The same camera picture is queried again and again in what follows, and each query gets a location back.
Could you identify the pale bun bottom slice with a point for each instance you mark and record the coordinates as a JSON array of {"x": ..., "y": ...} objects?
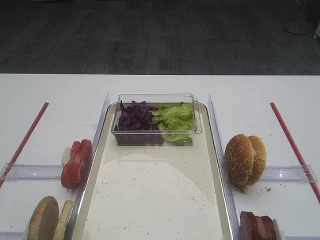
[{"x": 64, "y": 218}]

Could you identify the green lettuce leaves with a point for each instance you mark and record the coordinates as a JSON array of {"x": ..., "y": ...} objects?
[{"x": 175, "y": 118}]

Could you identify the rear tomato slice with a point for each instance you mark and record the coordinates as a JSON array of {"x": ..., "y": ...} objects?
[{"x": 78, "y": 147}]

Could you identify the tomato slice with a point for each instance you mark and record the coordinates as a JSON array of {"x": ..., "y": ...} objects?
[
  {"x": 78, "y": 147},
  {"x": 73, "y": 172}
]

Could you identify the white tomato pusher block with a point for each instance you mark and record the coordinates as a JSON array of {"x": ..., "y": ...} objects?
[{"x": 66, "y": 156}]

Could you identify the front tomato slice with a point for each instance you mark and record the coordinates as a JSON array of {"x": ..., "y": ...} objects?
[{"x": 73, "y": 172}]

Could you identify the sliced meat patties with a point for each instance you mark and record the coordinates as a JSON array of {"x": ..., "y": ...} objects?
[{"x": 254, "y": 227}]

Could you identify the white meat pusher block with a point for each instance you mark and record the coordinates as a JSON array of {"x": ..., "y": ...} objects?
[{"x": 280, "y": 234}]

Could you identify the clear plastic salad container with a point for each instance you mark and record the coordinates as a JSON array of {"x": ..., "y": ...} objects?
[{"x": 160, "y": 100}]

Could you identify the shredded purple cabbage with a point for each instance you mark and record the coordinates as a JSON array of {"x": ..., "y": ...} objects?
[{"x": 136, "y": 117}]

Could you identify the metal serving tray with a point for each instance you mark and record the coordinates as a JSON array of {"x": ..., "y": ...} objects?
[{"x": 147, "y": 192}]

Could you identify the front sesame bun top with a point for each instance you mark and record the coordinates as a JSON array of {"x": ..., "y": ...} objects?
[{"x": 239, "y": 159}]

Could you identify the sesame bun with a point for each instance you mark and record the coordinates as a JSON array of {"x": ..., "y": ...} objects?
[
  {"x": 259, "y": 159},
  {"x": 239, "y": 159}
]

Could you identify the rear sesame bun top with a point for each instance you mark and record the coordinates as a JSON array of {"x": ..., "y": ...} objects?
[{"x": 259, "y": 159}]

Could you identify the left red strip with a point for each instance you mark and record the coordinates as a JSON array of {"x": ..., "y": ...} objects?
[{"x": 23, "y": 142}]

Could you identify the red strip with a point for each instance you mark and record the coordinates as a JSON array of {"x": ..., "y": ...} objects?
[
  {"x": 23, "y": 142},
  {"x": 295, "y": 147}
]

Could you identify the right red strip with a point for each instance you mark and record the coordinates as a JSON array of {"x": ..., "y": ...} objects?
[{"x": 295, "y": 147}]

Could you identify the right upper clear track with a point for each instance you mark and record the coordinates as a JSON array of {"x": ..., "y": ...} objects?
[{"x": 300, "y": 174}]

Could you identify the left upper clear track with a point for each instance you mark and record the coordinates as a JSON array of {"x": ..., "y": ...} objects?
[{"x": 21, "y": 172}]

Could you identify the brown bun bottom slice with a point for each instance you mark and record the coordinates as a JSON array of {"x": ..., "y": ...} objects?
[{"x": 44, "y": 220}]

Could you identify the left lower clear track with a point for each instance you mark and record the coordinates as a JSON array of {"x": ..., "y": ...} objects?
[{"x": 14, "y": 235}]

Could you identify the right long clear rail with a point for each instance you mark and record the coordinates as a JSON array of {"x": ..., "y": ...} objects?
[{"x": 229, "y": 202}]

